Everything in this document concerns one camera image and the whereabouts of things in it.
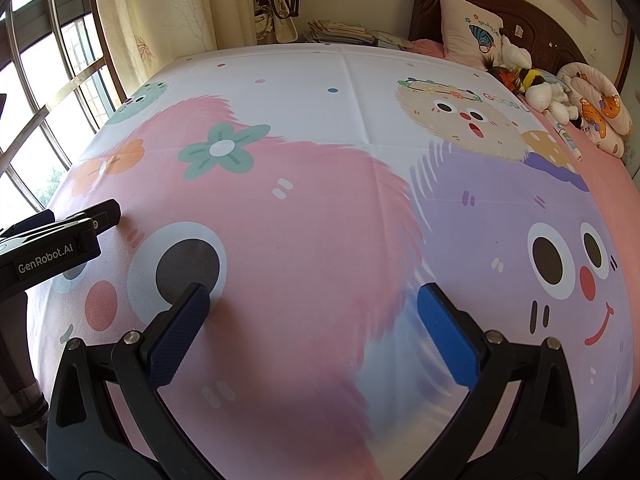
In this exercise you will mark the stack of books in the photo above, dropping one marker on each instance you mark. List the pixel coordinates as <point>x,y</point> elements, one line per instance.
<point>345,34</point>

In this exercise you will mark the dark wooden headboard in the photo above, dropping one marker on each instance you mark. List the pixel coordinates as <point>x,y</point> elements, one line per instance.
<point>540,25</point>

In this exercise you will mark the bee plush toy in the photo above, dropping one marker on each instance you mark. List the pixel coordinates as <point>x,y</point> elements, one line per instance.
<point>532,82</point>

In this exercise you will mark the white embroidered pillow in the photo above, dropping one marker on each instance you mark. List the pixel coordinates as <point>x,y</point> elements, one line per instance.
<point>470,30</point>

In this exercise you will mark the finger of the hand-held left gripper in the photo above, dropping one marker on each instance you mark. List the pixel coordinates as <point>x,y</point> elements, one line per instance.
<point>107,215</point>
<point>30,222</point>

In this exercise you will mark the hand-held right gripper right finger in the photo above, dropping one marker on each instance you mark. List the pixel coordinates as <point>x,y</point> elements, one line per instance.
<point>447,340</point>

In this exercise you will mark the cream leaf print curtain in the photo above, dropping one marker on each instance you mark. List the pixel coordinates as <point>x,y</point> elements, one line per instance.
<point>165,15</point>

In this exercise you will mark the beige handbag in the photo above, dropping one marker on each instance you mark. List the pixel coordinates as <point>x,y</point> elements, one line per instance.
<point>277,15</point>

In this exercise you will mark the cartoon printed tablecloth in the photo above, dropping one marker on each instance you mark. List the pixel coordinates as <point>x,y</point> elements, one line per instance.
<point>325,210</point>

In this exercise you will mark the white marker pen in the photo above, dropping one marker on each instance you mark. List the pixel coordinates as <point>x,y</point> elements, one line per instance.
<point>565,135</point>

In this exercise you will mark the rolled bear print blanket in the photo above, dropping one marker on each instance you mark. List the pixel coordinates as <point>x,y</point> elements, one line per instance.
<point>600,105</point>

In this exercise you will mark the brown orange plush toy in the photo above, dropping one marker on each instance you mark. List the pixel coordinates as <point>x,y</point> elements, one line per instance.
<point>502,76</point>

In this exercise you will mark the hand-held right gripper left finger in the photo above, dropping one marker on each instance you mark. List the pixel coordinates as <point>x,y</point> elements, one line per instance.
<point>175,340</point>

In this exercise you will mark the grey blue plush toy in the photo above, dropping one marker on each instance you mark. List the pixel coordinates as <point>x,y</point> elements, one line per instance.
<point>556,80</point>

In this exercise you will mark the curved bay window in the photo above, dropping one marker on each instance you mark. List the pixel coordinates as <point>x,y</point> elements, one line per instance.
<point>45,85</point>

